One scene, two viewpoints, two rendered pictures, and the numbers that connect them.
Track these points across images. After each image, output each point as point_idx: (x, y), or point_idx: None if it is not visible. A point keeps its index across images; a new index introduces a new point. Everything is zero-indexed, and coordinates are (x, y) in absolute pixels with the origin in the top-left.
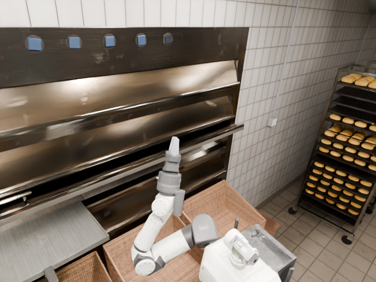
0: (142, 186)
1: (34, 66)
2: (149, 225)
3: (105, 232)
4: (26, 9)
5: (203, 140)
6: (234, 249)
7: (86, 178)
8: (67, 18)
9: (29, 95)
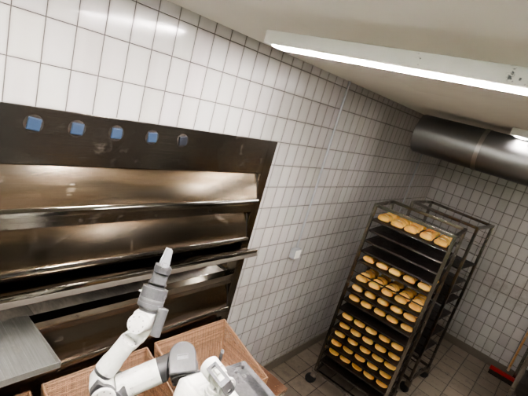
0: (115, 309)
1: (26, 146)
2: (119, 345)
3: (56, 357)
4: (36, 89)
5: (203, 261)
6: (210, 378)
7: (47, 284)
8: (76, 104)
9: (9, 175)
